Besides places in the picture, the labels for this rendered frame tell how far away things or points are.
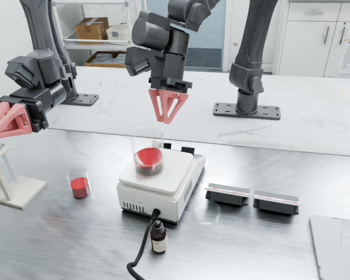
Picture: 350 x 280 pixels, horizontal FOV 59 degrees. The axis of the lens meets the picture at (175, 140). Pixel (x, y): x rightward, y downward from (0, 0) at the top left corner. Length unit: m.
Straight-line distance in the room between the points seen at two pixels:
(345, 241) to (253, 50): 0.50
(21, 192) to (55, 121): 0.32
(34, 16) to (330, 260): 0.80
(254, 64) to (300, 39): 2.12
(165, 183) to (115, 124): 0.41
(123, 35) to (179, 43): 2.07
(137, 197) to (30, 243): 0.22
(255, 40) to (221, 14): 2.63
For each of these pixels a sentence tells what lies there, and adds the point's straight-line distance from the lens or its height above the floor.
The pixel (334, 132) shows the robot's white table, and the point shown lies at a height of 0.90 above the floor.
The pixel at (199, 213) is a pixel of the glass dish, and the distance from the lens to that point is 0.64.
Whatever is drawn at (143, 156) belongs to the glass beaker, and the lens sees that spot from 0.56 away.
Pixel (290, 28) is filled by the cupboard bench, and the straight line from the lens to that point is 2.94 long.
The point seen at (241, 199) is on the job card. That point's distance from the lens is 0.65.
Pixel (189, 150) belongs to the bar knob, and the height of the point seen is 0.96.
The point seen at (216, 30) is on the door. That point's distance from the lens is 3.53.
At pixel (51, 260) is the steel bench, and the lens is 0.63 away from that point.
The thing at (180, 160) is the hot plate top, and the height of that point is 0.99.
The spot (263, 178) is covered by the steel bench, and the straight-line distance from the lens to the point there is 0.74.
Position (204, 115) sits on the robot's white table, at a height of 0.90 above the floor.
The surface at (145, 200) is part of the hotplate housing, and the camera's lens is 0.61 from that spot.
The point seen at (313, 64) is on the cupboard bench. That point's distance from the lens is 3.08.
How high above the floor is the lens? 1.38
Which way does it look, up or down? 35 degrees down
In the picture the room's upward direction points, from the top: 3 degrees counter-clockwise
